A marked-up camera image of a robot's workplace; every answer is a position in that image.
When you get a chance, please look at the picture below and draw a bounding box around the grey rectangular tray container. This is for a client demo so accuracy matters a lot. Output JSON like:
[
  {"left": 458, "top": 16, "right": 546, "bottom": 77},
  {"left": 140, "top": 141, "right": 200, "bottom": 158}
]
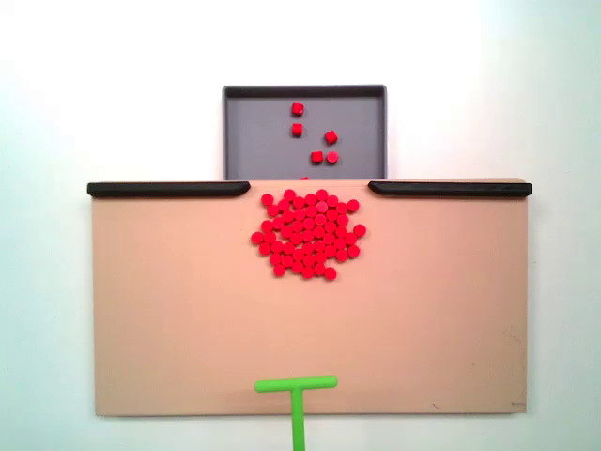
[{"left": 222, "top": 84, "right": 389, "bottom": 181}]

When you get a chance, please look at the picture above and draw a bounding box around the green T-shaped pusher tool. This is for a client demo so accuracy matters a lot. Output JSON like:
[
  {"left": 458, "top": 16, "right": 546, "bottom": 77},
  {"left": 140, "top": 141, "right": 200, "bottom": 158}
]
[{"left": 254, "top": 375, "right": 339, "bottom": 451}]

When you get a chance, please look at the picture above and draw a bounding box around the heap of red cylindrical granules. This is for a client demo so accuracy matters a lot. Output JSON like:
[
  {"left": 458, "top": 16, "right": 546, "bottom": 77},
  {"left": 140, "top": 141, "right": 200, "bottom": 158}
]
[{"left": 250, "top": 188, "right": 367, "bottom": 282}]

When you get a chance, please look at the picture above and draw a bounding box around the black edge barrier strip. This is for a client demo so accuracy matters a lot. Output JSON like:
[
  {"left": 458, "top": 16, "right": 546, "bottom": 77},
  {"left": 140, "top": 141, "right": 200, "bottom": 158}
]
[
  {"left": 367, "top": 180, "right": 533, "bottom": 198},
  {"left": 86, "top": 181, "right": 252, "bottom": 198}
]

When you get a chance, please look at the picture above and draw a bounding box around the beige flat board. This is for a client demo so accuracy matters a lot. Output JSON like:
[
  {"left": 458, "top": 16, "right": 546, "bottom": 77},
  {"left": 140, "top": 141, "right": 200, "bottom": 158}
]
[{"left": 87, "top": 177, "right": 532, "bottom": 418}]

